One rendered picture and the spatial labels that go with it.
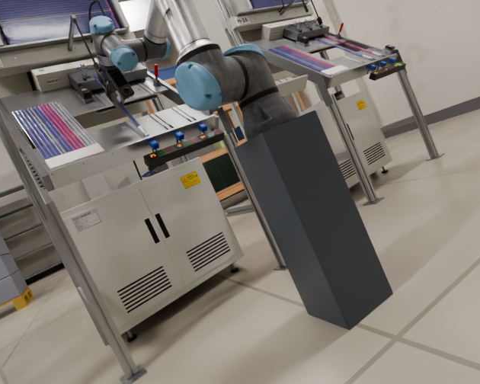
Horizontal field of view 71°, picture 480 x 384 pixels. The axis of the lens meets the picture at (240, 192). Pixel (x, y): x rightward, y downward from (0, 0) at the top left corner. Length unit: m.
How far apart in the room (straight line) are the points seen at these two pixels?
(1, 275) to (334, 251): 4.49
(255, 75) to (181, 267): 1.00
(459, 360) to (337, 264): 0.31
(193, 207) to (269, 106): 0.88
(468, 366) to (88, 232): 1.31
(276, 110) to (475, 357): 0.66
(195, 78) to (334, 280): 0.60
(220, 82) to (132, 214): 0.90
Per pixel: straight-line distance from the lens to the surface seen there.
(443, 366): 0.81
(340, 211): 0.93
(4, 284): 5.02
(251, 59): 0.93
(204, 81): 0.80
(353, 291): 0.96
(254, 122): 0.90
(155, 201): 1.60
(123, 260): 1.55
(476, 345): 0.84
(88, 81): 1.74
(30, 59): 1.91
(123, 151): 1.28
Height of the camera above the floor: 0.50
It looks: 4 degrees down
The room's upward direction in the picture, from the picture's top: 24 degrees counter-clockwise
